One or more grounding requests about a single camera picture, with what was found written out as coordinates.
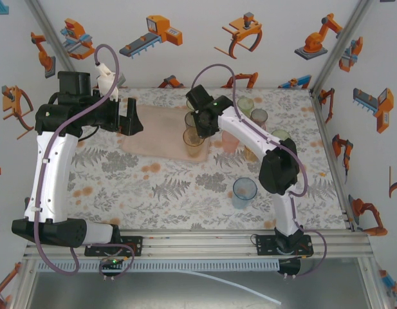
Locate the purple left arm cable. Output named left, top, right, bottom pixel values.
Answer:
left=33, top=44, right=136, bottom=281

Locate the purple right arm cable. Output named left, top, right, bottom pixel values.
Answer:
left=190, top=63, right=328, bottom=278

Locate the white slotted cable duct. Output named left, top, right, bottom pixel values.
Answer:
left=35, top=259, right=280, bottom=272

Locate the pink plastic tray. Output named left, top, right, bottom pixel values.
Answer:
left=120, top=104, right=212, bottom=162

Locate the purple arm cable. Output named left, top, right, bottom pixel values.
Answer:
left=190, top=63, right=328, bottom=278
left=33, top=44, right=136, bottom=281

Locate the tall orange plastic glass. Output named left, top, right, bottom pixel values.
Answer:
left=181, top=127, right=206, bottom=158

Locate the aluminium frame post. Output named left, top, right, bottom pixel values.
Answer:
left=310, top=0, right=374, bottom=94
left=26, top=0, right=88, bottom=94

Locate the black right controller box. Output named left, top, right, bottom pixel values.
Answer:
left=277, top=258, right=302, bottom=278

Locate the floral table mat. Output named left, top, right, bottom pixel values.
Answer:
left=51, top=87, right=351, bottom=231

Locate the blue plastic glass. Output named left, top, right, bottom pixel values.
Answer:
left=232, top=177, right=258, bottom=210

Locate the left controller board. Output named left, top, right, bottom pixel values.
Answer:
left=99, top=256, right=125, bottom=268

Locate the tall grey plastic glass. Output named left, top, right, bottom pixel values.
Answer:
left=184, top=111, right=199, bottom=131

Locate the small grey plastic glass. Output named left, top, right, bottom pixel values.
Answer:
left=250, top=108, right=269, bottom=129

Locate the aluminium side rail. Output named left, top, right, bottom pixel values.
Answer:
left=309, top=89, right=357, bottom=231

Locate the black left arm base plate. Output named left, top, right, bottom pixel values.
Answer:
left=84, top=236, right=143, bottom=258

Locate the aluminium front frame rail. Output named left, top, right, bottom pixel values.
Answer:
left=23, top=230, right=374, bottom=260

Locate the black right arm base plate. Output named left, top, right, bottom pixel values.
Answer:
left=255, top=234, right=314, bottom=258

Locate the grey metal sheet panel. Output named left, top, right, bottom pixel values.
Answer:
left=24, top=272, right=373, bottom=309

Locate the small green plastic glass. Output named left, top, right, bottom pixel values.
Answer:
left=236, top=97, right=255, bottom=118

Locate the pink plastic glass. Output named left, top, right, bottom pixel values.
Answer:
left=221, top=130, right=241, bottom=154

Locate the small orange plastic glass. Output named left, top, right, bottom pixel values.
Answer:
left=244, top=144, right=260, bottom=162

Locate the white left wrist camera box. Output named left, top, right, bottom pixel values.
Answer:
left=94, top=62, right=120, bottom=97

